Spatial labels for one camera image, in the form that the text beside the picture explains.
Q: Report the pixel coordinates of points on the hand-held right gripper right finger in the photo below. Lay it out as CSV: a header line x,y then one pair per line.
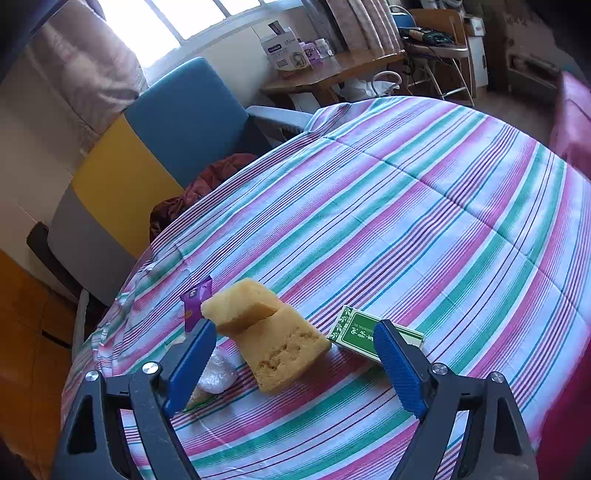
x,y
399,369

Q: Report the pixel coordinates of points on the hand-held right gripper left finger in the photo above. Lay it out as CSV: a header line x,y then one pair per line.
x,y
191,364

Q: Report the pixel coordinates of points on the white plastic-wrapped item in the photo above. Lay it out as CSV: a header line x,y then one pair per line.
x,y
217,376

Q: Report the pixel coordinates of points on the yellow green packet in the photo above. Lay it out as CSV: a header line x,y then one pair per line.
x,y
198,399

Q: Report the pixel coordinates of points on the green box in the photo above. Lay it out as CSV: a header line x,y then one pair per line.
x,y
360,334

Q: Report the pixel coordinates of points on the purple packet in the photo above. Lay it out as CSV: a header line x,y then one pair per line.
x,y
194,300

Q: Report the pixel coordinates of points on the yellow sponge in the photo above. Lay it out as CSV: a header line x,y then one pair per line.
x,y
240,302
286,350

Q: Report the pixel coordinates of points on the striped bed sheet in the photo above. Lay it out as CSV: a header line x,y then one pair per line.
x,y
392,207

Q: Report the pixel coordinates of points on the wooden wardrobe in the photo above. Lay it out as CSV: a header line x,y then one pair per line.
x,y
23,346

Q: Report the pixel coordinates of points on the dark red cloth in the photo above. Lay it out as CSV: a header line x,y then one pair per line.
x,y
207,180

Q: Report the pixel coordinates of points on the black rolled mat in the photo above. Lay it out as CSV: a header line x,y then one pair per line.
x,y
46,249

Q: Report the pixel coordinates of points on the grey yellow blue sofa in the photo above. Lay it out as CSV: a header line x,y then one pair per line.
x,y
184,115

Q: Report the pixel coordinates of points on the red blanket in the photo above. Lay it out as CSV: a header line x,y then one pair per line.
x,y
572,124

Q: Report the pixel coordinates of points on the pink patterned curtain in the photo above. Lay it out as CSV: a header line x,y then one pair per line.
x,y
360,23
92,78

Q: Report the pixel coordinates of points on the wooden side table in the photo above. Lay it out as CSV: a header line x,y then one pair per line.
x,y
337,69

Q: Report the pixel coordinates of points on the small white cabinet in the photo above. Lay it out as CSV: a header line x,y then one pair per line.
x,y
475,55

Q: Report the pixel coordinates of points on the white printed carton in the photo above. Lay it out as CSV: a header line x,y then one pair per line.
x,y
286,53

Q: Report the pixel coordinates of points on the small white bottle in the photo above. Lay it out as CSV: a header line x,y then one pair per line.
x,y
322,48

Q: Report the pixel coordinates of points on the small purple box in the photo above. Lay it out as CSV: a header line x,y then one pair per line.
x,y
308,51

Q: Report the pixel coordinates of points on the wooden folding chair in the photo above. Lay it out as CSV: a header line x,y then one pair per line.
x,y
438,27

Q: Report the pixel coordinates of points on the window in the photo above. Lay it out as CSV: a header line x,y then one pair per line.
x,y
194,18

